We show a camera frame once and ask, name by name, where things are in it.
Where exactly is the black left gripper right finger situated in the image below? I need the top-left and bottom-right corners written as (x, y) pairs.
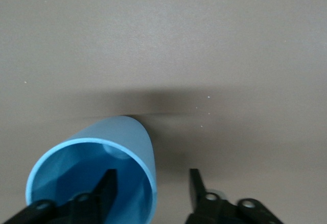
top-left (184, 168), bottom-right (285, 224)

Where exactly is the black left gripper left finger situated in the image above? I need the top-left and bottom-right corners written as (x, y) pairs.
top-left (0, 168), bottom-right (119, 224)

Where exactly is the blue plastic cup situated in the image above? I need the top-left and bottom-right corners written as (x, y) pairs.
top-left (25, 115), bottom-right (158, 224)

